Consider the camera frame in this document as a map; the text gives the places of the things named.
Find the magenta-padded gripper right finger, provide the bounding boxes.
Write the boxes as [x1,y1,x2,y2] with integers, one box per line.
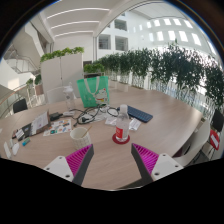
[130,142,184,186]

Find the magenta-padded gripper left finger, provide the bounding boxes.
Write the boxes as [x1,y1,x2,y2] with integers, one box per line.
[43,143,95,187]

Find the clear water bottle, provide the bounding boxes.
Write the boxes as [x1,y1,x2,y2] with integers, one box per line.
[115,103,131,143]

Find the white grid-pattern mug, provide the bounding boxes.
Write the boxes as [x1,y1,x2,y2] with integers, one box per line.
[69,126,93,151]

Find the white paper packets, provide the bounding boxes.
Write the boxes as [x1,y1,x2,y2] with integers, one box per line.
[104,115,143,132]

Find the flat round red coaster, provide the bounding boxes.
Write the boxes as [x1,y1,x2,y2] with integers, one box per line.
[111,133,131,145]

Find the colourful sticker sheet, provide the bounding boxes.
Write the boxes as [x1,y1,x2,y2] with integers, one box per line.
[42,118,73,137]

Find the dark blue keyboard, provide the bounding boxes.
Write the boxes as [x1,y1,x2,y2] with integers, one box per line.
[116,104,154,124]

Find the black power adapter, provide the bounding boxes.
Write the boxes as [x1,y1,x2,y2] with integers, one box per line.
[48,111,64,122]

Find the white chair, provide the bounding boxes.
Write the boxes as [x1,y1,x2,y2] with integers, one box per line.
[45,85,68,104]
[173,119,212,168]

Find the black notebook with papers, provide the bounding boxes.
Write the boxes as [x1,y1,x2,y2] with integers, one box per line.
[11,110,51,139]

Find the clear plastic tumbler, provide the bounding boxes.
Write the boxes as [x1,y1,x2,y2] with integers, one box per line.
[63,82,77,111]

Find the green tote bag, cat print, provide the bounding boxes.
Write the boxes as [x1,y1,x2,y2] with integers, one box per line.
[76,75,111,109]

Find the white power strip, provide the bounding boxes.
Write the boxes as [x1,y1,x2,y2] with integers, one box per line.
[3,141,12,160]

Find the black chair with red tag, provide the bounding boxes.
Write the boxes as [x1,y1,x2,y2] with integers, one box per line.
[208,109,224,158]

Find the black office chair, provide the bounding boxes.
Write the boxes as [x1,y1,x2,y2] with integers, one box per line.
[12,98,29,114]

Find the small planter with green plants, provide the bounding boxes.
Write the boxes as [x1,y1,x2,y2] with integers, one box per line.
[25,73,44,96]

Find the white planter cabinet with plants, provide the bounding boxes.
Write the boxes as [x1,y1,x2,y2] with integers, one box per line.
[39,46,85,101]

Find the glass railing with wooden handrail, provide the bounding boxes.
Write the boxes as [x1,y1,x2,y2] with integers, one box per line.
[0,83,34,118]

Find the row of potted trees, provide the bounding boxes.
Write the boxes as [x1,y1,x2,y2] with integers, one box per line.
[83,41,224,111]

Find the black tangled cables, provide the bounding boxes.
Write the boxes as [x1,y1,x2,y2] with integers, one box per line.
[71,104,119,128]

